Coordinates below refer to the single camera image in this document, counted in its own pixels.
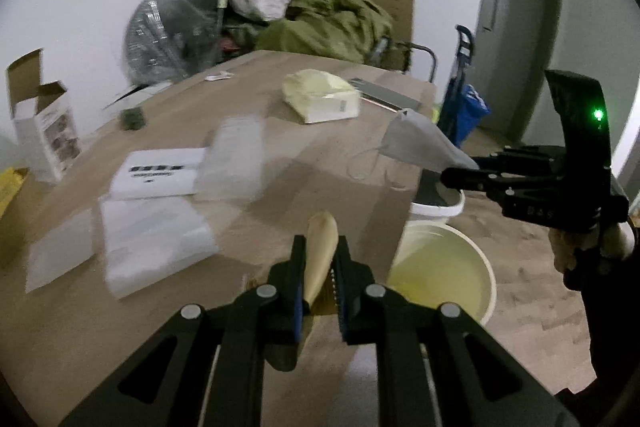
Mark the person's right forearm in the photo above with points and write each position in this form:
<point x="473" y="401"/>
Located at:
<point x="615" y="332"/>

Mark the open white carton box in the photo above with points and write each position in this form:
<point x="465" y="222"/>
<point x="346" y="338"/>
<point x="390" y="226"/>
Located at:
<point x="42" y="124"/>

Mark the white paper with black print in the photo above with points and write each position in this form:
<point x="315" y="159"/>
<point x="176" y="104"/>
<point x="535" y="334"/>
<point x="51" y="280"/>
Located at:
<point x="155" y="174"/>

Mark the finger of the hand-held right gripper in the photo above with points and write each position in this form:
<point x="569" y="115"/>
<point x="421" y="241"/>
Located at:
<point x="465" y="179"/>
<point x="525" y="157"/>

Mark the brown cardboard sheet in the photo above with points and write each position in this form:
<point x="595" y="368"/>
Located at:
<point x="397" y="9"/>

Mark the olive green cloth pile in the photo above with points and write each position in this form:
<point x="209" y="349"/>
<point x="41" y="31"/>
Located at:
<point x="330" y="27"/>

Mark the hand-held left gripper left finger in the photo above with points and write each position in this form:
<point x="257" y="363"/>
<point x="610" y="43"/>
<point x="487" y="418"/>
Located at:
<point x="298" y="307"/>

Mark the small white wrapper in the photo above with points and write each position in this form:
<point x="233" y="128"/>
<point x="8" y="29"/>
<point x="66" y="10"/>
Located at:
<point x="218" y="76"/>

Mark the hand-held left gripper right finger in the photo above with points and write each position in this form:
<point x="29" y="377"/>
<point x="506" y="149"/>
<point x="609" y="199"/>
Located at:
<point x="342" y="307"/>

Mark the plastic-wrapped electric fan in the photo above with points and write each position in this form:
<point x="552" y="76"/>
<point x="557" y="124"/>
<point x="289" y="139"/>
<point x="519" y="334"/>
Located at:
<point x="170" y="32"/>

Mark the grey face mask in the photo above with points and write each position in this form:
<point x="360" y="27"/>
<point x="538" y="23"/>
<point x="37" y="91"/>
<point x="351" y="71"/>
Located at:
<point x="425" y="142"/>

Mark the cream bucket with water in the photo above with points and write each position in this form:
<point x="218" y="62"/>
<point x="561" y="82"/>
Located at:
<point x="445" y="274"/>

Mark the black trolley frame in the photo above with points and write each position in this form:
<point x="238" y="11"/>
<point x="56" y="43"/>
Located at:
<point x="462" y="57"/>

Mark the metal chair frame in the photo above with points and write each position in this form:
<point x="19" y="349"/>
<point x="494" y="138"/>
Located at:
<point x="425" y="52"/>

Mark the clear plastic sheet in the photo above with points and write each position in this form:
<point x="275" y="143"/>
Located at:
<point x="62" y="252"/>

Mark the small dark green object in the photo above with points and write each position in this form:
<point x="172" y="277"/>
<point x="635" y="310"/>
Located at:
<point x="132" y="119"/>

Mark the small white bucket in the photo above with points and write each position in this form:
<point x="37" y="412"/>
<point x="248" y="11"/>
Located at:
<point x="437" y="209"/>

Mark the grey door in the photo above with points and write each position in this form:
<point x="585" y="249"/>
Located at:
<point x="520" y="32"/>

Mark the blue trolley bag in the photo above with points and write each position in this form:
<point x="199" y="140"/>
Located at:
<point x="471" y="112"/>

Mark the pale yellow tissue pack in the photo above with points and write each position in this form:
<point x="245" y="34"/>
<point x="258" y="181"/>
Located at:
<point x="322" y="99"/>

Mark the beige wrapper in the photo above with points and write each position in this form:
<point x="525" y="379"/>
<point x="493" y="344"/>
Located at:
<point x="320" y="249"/>

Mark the yellow packet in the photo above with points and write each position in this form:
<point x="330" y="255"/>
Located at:
<point x="10" y="197"/>

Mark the person's right hand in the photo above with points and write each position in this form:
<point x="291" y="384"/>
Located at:
<point x="562" y="252"/>

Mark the clear plastic bag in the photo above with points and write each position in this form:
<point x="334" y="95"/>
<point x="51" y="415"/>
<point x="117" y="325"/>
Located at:
<point x="232" y="162"/>

